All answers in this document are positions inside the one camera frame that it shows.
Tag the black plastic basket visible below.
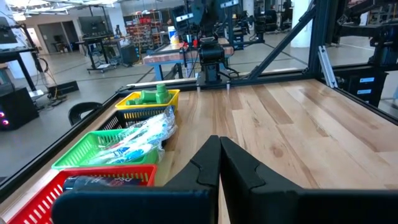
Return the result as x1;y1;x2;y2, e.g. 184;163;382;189
98;110;175;131

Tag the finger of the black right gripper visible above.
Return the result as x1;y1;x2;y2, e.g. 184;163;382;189
189;0;206;28
205;0;223;26

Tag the silver aluminium bracket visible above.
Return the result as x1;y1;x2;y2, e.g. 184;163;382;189
317;45;339;89

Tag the black drawer unit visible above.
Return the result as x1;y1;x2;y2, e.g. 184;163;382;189
338;70;389;108

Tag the black aluminium table frame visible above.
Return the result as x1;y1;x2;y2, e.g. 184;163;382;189
0;0;398;200

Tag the yellow plastic basket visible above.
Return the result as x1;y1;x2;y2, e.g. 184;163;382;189
114;89;181;121

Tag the black desk monitor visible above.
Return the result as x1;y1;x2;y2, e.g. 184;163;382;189
77;16;108;37

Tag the red plastic basket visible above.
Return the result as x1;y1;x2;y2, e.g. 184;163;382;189
6;164;159;224

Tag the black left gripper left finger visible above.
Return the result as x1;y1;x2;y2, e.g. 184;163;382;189
50;135;222;224

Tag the wooden table with blue legs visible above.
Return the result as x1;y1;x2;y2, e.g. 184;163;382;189
142;37;234;82

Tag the dark blue shave tube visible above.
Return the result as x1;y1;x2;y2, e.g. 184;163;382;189
62;175;144;191

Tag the black floor box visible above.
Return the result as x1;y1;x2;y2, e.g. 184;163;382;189
47;80;80;98

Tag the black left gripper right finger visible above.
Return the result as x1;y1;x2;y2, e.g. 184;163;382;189
220;136;398;224

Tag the black table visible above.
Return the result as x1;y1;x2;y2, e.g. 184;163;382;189
0;46;44;93

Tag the black chair backrest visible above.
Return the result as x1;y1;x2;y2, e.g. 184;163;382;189
67;101;103;126

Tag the white wipes canister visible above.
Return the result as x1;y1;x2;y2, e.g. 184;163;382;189
167;26;180;45

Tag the green plastic basket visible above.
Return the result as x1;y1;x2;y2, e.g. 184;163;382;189
51;129;162;171

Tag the black office desk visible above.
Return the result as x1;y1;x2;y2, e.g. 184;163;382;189
76;33;131;75

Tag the black computer tower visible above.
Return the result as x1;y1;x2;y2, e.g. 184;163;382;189
121;43;141;66

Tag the black cabinet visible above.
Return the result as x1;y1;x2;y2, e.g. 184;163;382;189
0;86;40;131

